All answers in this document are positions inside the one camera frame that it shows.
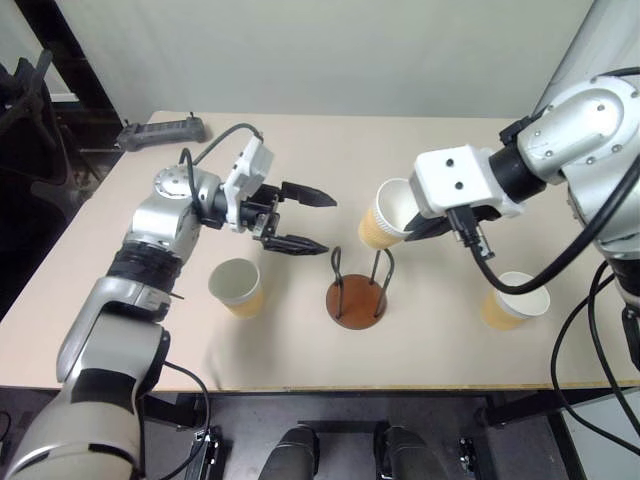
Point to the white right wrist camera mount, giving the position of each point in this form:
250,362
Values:
450,185

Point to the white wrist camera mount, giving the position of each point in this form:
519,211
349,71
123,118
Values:
450,185
250,165

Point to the black chair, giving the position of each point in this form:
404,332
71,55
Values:
30,130

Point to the white box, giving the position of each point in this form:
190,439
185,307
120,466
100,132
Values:
595,462

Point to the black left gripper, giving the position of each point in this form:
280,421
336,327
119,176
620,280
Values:
262,210

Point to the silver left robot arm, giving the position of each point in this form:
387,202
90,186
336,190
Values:
150,220

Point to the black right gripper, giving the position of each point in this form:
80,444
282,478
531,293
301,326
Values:
482,214

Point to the dark rounded shape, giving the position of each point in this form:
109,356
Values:
407,452
292,452

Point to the black diagonal beam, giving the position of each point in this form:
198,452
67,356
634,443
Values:
85,65

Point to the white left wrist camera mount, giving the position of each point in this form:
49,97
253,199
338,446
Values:
250,165

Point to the tan paper cup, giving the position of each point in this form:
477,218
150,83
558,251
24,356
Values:
495,315
375,230
245,305

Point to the black table frame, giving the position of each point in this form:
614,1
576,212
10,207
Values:
500,412

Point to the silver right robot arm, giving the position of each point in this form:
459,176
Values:
575,130

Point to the grey power strip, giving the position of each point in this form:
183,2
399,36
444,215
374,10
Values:
160,132

